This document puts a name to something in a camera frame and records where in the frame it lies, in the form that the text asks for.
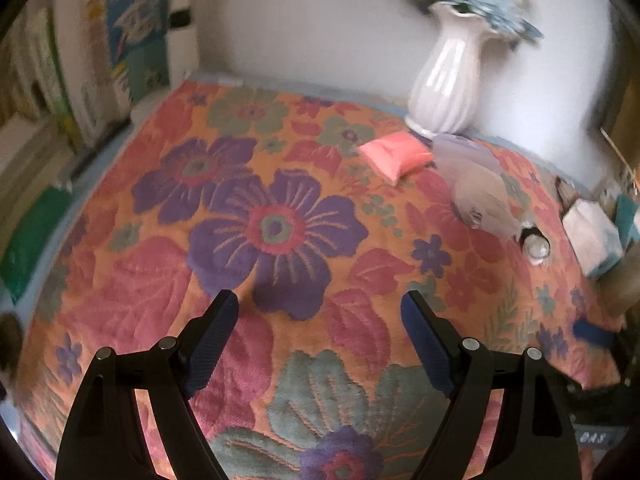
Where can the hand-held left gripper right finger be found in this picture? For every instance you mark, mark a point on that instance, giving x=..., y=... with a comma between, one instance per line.
x=430, y=345

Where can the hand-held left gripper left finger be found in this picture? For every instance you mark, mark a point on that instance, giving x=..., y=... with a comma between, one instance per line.
x=210, y=345

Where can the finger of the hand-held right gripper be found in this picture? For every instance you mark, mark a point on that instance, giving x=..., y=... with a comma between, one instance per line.
x=592, y=332

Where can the pink bean bag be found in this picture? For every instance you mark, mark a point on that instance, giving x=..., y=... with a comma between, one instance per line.
x=395, y=155

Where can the white and blue tissue pack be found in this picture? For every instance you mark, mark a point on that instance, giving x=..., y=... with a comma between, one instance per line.
x=590, y=235

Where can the small clear bottle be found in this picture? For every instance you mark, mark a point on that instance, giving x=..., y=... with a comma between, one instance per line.
x=535, y=247

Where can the teal desk organizer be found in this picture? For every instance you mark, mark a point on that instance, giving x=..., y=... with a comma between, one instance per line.
x=627, y=220

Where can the floral woven blanket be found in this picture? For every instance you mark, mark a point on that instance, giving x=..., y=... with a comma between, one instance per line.
x=280, y=230

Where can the small brown box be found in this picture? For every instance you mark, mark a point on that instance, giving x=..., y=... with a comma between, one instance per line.
x=567, y=190

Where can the clear plastic bag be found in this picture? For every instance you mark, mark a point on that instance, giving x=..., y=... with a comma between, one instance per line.
x=480, y=195

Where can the green plastic packet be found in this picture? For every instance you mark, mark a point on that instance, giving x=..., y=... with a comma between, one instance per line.
x=35, y=235

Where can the white ribbed vase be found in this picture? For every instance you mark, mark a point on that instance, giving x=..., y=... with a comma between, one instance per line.
x=445, y=90

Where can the stack of white papers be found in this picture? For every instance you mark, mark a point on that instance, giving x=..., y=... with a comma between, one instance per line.
x=25, y=160

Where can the white box with black clip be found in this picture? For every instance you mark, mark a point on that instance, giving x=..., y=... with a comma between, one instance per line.
x=185, y=47

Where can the blue illustrated booklet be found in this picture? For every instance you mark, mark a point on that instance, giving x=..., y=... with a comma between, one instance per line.
x=140, y=40

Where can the row of books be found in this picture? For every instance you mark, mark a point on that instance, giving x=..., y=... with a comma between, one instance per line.
x=50, y=75

